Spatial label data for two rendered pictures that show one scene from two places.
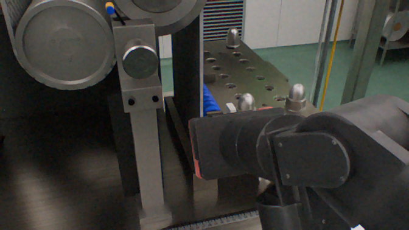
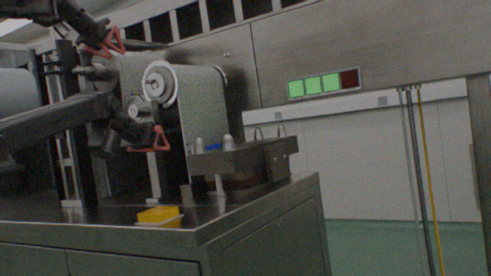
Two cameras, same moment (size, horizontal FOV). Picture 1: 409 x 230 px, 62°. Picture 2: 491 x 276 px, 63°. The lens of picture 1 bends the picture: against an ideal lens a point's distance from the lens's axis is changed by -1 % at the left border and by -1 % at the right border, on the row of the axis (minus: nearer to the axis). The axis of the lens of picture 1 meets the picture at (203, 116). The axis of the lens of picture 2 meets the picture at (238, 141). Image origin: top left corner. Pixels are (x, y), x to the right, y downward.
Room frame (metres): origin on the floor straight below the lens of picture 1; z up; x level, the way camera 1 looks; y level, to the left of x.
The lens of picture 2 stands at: (-0.18, -1.02, 1.11)
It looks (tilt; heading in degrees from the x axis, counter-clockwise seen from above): 3 degrees down; 50
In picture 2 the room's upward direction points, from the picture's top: 8 degrees counter-clockwise
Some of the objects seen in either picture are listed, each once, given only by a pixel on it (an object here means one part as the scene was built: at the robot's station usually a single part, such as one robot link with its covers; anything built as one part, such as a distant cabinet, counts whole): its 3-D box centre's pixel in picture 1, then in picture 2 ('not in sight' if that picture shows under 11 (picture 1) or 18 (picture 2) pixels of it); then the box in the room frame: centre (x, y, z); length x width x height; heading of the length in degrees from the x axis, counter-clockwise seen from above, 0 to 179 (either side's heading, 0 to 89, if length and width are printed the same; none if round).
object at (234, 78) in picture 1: (237, 85); (248, 153); (0.66, -0.07, 1.00); 0.40 x 0.16 x 0.06; 15
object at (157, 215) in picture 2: not in sight; (158, 214); (0.27, -0.16, 0.91); 0.07 x 0.07 x 0.02; 15
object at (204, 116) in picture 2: (184, 44); (205, 123); (0.59, 0.03, 1.12); 0.23 x 0.01 x 0.18; 15
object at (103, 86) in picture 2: not in sight; (132, 72); (0.51, 0.34, 1.33); 0.25 x 0.14 x 0.14; 15
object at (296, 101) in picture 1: (296, 95); (228, 142); (0.51, -0.16, 1.05); 0.04 x 0.04 x 0.04
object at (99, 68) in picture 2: not in sight; (97, 71); (0.36, 0.29, 1.33); 0.06 x 0.06 x 0.06; 15
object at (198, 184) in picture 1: (187, 135); (215, 182); (0.59, 0.03, 0.92); 0.28 x 0.04 x 0.04; 15
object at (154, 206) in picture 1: (145, 132); (151, 151); (0.40, 0.08, 1.05); 0.06 x 0.05 x 0.31; 15
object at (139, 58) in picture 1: (139, 59); (135, 110); (0.37, 0.07, 1.18); 0.04 x 0.02 x 0.04; 105
